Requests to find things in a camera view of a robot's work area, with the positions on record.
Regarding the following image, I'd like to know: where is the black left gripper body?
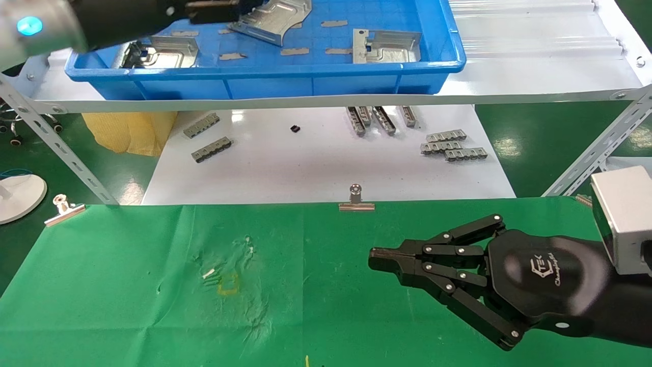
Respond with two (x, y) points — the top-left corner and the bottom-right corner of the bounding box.
(71, 0), (192, 51)

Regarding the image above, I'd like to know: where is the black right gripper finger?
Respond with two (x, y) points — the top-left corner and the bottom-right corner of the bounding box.
(368, 214), (507, 269)
(368, 260), (526, 352)

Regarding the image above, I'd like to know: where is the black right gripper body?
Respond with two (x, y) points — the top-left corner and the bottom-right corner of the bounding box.
(484, 229), (652, 350)

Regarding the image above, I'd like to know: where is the silver stamped metal bracket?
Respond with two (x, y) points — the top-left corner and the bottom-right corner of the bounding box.
(352, 28), (422, 65)
(228, 0), (312, 47)
(111, 35), (200, 69)

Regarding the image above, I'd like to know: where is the blue plastic bin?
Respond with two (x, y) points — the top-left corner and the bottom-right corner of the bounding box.
(65, 0), (467, 101)

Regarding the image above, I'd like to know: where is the yellow mesh bag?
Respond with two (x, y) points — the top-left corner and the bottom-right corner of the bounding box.
(81, 111), (179, 157)

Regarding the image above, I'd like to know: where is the white perforated shelf upright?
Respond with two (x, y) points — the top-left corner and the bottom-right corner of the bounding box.
(542, 84), (652, 198)
(0, 76), (120, 206)

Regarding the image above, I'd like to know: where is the wheeled chrome stool base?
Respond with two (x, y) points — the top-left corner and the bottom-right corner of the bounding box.
(0, 99), (64, 148)

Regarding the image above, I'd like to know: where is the white flat shelf board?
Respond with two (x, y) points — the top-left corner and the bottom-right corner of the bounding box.
(142, 104), (516, 206)

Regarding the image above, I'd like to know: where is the white ribbed shelf board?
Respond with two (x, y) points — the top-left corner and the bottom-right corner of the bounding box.
(31, 0), (652, 114)

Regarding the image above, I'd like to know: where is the white round stand base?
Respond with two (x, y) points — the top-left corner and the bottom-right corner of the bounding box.
(0, 173), (48, 225)

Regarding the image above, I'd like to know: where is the green table cloth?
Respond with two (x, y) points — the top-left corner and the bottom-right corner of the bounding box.
(0, 196), (652, 367)

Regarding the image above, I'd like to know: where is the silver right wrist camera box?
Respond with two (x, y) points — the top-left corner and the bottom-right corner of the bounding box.
(591, 166), (652, 276)

